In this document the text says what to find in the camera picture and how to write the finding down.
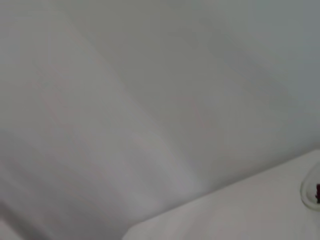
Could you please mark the clear double-wall glass cup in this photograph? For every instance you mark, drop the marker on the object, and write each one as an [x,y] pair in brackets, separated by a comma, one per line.
[306,190]

